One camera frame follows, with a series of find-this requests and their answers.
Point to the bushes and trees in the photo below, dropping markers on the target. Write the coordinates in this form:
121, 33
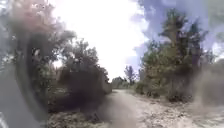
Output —
170, 63
80, 76

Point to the pale dirt path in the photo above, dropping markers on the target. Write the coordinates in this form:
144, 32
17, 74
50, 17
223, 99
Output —
133, 110

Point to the dry leaf-strewn verge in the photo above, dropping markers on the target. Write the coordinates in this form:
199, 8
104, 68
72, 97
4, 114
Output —
66, 120

